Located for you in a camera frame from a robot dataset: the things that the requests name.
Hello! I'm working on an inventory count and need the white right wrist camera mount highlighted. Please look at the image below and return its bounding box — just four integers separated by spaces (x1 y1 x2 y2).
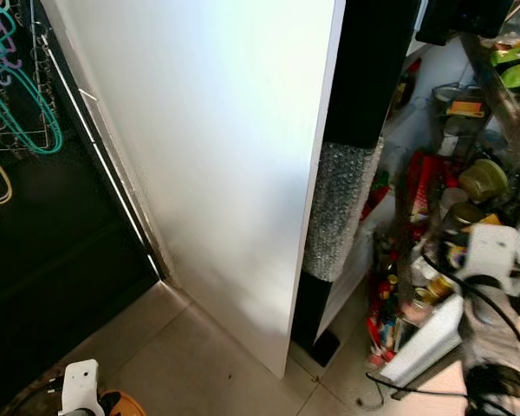
464 224 518 296

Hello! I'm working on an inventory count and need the metal wire rack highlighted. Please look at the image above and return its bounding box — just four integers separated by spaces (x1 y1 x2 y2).
0 0 55 159

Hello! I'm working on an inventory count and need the container with orange label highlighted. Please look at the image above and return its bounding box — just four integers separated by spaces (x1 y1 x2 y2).
438 84 491 135

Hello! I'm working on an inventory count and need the teal clothes hanger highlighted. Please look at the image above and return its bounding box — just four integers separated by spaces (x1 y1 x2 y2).
0 0 64 156

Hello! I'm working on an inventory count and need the silver bubble wrap pad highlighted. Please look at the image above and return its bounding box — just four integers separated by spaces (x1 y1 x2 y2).
303 141 382 283

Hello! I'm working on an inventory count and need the green lidded jar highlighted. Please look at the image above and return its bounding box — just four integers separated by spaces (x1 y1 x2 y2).
459 159 510 203

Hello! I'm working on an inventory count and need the white fridge door shelf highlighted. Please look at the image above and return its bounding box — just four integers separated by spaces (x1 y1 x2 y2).
377 295 469 387

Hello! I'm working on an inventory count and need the tan lidded plastic bowl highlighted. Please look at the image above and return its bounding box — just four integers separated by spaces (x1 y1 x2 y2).
114 393 146 416

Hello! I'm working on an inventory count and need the gold tin can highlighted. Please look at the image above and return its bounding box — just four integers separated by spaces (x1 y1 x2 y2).
425 273 457 304

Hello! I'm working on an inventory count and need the red food package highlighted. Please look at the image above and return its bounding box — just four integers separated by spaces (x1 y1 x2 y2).
407 152 457 218

